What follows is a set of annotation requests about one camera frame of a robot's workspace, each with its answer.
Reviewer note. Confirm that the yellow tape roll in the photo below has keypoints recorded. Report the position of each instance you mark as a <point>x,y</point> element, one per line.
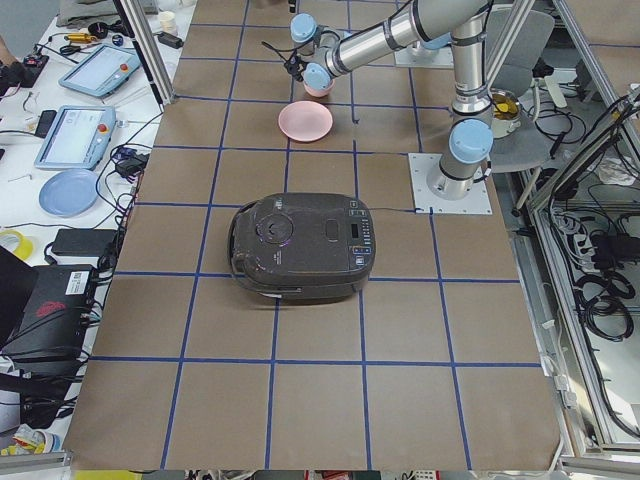
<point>16,243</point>

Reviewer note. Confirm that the blue teach pendant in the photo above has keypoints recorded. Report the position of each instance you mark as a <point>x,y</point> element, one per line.
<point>102,72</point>
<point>77,139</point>

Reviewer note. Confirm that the blue teach pendant far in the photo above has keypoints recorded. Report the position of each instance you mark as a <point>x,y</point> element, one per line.
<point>102,72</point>

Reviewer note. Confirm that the black computer box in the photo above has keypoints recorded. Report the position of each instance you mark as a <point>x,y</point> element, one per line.
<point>56,316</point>

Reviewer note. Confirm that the dark grey rice cooker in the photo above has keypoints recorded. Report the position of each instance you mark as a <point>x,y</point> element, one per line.
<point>302,246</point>

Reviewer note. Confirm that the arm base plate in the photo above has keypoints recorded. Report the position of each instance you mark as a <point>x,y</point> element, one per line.
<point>435,193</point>

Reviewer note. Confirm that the grey office chair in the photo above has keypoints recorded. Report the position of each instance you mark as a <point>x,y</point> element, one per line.
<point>518,145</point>

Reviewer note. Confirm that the blue plate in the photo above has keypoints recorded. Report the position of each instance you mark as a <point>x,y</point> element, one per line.
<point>69,193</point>

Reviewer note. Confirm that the blue teach pendant near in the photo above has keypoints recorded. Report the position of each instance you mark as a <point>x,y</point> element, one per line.
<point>77,139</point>

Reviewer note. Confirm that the pink plate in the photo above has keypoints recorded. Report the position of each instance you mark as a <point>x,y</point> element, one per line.
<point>305,121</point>

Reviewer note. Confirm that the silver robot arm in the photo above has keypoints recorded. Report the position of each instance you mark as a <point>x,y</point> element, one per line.
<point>322,53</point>

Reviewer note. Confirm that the black power adapter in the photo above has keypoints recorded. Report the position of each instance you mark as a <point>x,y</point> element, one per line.
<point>79,242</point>

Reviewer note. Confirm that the aluminium frame post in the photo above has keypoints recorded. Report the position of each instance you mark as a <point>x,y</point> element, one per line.
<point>137,26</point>

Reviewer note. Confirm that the pink bowl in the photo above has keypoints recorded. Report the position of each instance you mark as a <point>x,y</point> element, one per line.
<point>317,88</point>

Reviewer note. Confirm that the steel pot with yellow contents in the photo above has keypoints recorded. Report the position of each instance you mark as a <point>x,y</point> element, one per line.
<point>506,113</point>

